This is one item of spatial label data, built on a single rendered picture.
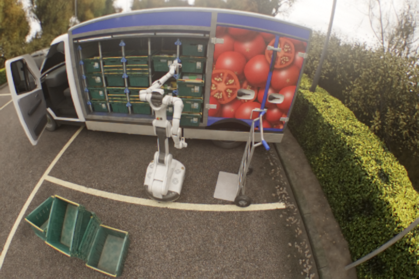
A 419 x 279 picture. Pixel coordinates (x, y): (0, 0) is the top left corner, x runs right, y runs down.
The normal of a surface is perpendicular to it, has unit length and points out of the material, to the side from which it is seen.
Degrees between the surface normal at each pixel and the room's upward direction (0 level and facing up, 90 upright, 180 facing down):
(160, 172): 30
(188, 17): 90
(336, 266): 6
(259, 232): 0
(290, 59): 90
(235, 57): 90
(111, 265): 0
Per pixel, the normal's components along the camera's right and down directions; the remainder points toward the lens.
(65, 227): 0.07, -0.59
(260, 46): 0.01, 0.55
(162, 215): 0.08, -0.83
